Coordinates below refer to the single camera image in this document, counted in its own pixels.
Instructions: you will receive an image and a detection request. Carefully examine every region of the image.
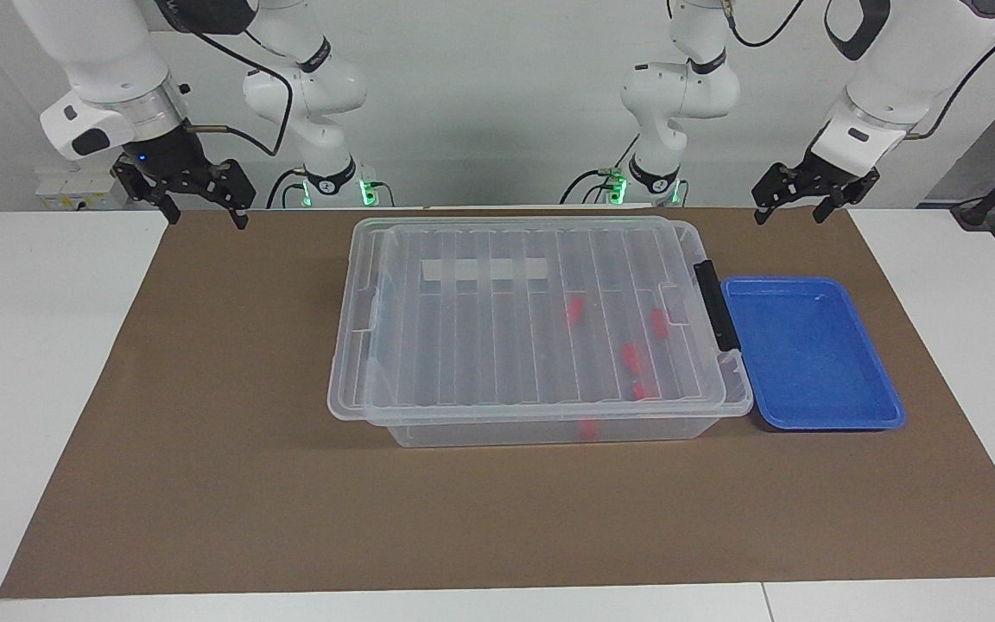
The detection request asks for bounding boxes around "black base cable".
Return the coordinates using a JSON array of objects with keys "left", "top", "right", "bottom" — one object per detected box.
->
[
  {"left": 560, "top": 134, "right": 641, "bottom": 206},
  {"left": 266, "top": 168, "right": 308, "bottom": 209}
]

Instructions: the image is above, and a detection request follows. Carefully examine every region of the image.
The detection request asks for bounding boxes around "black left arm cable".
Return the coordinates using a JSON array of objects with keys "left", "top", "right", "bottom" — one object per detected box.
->
[{"left": 718, "top": 0, "right": 995, "bottom": 141}]

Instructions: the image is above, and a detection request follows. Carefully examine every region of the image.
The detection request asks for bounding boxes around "white power strip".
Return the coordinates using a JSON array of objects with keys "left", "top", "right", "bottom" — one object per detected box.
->
[{"left": 35, "top": 168, "right": 131, "bottom": 211}]

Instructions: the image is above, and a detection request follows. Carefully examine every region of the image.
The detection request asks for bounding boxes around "clear plastic storage box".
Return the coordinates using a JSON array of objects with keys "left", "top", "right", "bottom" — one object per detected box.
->
[{"left": 351, "top": 216, "right": 755, "bottom": 448}]

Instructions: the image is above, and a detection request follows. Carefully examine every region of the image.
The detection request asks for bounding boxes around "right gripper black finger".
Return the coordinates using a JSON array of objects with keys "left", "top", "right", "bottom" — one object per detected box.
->
[
  {"left": 204, "top": 158, "right": 257, "bottom": 231},
  {"left": 111, "top": 160, "right": 181, "bottom": 225}
]

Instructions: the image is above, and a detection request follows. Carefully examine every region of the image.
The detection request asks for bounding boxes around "black box latch handle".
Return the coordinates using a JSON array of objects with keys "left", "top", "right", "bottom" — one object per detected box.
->
[{"left": 693, "top": 259, "right": 742, "bottom": 352}]

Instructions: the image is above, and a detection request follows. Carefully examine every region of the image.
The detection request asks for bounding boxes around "brown table mat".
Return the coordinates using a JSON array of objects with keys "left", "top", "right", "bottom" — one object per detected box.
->
[{"left": 0, "top": 207, "right": 995, "bottom": 599}]

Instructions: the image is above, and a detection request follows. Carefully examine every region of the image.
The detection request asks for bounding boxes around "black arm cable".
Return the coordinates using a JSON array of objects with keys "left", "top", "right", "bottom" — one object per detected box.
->
[
  {"left": 174, "top": 30, "right": 295, "bottom": 158},
  {"left": 718, "top": 0, "right": 995, "bottom": 141}
]

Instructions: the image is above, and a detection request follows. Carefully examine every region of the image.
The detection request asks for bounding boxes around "white tape strip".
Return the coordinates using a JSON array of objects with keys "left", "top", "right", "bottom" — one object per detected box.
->
[{"left": 421, "top": 257, "right": 548, "bottom": 284}]

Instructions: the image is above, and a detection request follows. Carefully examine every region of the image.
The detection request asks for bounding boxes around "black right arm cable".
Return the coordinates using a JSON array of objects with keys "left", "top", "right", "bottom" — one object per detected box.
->
[{"left": 174, "top": 30, "right": 295, "bottom": 158}]

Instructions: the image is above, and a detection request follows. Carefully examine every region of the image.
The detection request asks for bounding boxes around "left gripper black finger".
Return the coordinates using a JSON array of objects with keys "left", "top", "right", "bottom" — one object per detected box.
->
[
  {"left": 752, "top": 163, "right": 800, "bottom": 226},
  {"left": 813, "top": 169, "right": 881, "bottom": 224}
]

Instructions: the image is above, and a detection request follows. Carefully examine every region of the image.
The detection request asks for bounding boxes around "blue plastic tray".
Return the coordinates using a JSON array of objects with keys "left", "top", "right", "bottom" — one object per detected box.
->
[{"left": 719, "top": 276, "right": 908, "bottom": 432}]

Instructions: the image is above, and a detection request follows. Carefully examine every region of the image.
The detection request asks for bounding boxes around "clear ribbed plastic lid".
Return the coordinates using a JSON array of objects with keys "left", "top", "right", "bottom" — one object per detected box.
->
[{"left": 327, "top": 216, "right": 736, "bottom": 426}]

